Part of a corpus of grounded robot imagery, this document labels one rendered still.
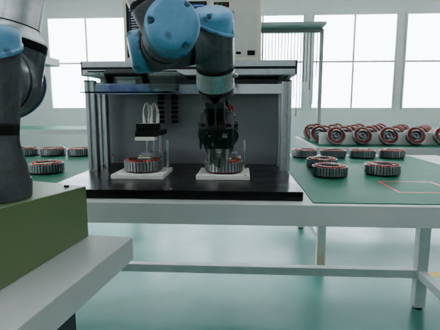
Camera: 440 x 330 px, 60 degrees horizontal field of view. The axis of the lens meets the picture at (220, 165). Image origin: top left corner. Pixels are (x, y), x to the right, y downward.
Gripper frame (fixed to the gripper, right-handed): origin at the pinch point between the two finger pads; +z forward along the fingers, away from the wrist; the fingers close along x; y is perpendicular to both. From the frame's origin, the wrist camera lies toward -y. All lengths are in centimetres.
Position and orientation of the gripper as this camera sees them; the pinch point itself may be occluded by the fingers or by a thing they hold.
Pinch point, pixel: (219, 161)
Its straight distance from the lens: 90.5
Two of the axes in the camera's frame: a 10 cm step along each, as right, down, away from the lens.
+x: 10.0, 0.1, -0.6
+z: 0.3, 7.9, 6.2
